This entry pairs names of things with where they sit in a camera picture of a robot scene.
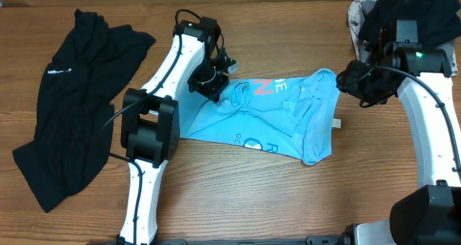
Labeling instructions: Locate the beige patterned garment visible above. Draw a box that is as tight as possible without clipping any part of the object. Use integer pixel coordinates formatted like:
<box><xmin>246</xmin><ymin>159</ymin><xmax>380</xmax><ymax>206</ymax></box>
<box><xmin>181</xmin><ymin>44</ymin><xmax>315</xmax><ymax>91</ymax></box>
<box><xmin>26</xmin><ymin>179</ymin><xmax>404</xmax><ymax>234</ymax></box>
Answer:
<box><xmin>347</xmin><ymin>0</ymin><xmax>459</xmax><ymax>79</ymax></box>

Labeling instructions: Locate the black garment on pile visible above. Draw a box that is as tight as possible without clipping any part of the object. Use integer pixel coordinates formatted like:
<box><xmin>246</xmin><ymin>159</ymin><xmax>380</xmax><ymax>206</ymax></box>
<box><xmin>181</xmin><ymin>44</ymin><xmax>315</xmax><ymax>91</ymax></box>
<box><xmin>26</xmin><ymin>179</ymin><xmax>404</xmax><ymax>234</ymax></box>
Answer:
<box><xmin>358</xmin><ymin>0</ymin><xmax>460</xmax><ymax>64</ymax></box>

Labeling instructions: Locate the grey folded garment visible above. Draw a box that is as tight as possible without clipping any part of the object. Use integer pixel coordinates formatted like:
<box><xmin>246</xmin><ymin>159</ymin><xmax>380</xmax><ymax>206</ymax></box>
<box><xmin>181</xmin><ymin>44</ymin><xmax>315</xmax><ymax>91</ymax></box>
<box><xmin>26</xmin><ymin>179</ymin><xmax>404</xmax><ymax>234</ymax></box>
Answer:
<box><xmin>358</xmin><ymin>39</ymin><xmax>457</xmax><ymax>76</ymax></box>

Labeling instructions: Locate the light blue t-shirt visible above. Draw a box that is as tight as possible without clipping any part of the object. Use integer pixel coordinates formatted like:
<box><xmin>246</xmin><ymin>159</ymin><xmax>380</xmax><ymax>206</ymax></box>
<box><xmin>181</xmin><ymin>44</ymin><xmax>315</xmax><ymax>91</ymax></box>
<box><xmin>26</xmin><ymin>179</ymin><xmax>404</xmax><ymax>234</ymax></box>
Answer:
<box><xmin>179</xmin><ymin>68</ymin><xmax>339</xmax><ymax>165</ymax></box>

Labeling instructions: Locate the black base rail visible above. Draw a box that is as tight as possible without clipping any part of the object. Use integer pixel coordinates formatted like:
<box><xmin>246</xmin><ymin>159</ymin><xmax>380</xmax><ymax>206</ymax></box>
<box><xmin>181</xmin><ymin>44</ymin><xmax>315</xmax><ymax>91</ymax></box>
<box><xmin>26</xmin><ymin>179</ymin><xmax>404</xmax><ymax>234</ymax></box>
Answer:
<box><xmin>153</xmin><ymin>234</ymin><xmax>354</xmax><ymax>245</ymax></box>

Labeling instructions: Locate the black t-shirt on left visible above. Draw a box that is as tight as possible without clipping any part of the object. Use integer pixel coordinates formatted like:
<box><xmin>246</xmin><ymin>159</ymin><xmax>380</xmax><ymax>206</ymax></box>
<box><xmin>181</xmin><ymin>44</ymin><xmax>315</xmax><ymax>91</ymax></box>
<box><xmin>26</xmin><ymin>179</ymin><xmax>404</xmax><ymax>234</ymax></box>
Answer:
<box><xmin>12</xmin><ymin>9</ymin><xmax>156</xmax><ymax>213</ymax></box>

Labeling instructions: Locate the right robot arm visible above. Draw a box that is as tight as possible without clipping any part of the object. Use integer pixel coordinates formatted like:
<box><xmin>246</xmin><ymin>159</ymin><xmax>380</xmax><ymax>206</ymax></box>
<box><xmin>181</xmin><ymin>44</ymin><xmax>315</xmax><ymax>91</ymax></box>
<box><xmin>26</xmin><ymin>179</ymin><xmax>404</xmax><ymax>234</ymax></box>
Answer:
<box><xmin>336</xmin><ymin>20</ymin><xmax>460</xmax><ymax>244</ymax></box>

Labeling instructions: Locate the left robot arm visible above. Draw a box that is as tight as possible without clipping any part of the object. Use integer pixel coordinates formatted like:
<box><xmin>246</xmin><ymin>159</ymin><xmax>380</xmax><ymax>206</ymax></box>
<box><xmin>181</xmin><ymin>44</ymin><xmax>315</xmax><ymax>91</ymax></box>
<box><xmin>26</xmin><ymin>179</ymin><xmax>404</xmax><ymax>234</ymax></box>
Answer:
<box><xmin>115</xmin><ymin>17</ymin><xmax>238</xmax><ymax>244</ymax></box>

